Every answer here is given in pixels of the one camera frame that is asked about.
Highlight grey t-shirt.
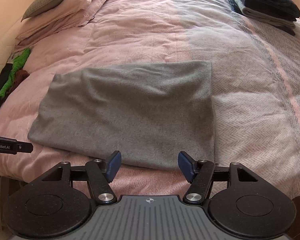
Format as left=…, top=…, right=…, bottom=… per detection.
left=28, top=61, right=215, bottom=169

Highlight dark brown garment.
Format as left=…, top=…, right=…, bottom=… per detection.
left=0, top=63, right=29, bottom=107

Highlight green garment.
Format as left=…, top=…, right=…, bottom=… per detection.
left=0, top=48, right=31, bottom=101

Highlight pink pillow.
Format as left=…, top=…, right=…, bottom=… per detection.
left=13, top=0, right=101, bottom=52

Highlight grey folded garment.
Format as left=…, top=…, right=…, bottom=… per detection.
left=228, top=0, right=295, bottom=36

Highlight dark blue folded jeans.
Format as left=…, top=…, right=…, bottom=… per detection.
left=240, top=0, right=300, bottom=21

